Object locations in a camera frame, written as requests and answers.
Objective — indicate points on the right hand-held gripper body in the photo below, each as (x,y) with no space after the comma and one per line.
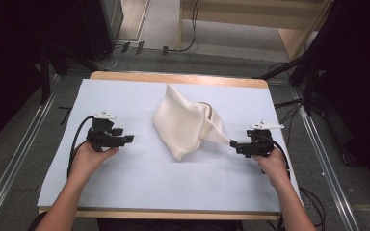
(260,144)

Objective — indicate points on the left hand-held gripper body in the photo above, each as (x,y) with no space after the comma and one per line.
(101,133)

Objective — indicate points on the white mesh laundry bag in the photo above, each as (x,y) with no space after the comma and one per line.
(183,123)

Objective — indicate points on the person's right hand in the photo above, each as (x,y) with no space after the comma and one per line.
(274,166)

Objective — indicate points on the person's left hand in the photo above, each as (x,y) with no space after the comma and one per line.
(83,162)

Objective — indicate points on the light blue mat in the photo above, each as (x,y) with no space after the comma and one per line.
(147,179)

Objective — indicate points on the wooden table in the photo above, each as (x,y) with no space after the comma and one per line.
(125,76)

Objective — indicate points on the black tripod stand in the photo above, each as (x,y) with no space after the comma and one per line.
(308,83)

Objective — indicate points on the person's dark clothing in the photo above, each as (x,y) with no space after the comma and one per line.
(173,225)

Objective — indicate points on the black cabinet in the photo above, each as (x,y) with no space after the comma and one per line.
(106,25)

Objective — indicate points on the light wooden shelf unit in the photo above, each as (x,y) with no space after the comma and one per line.
(237,19)

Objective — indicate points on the metal floor rail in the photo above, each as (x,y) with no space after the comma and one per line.
(327,166)
(16,160)

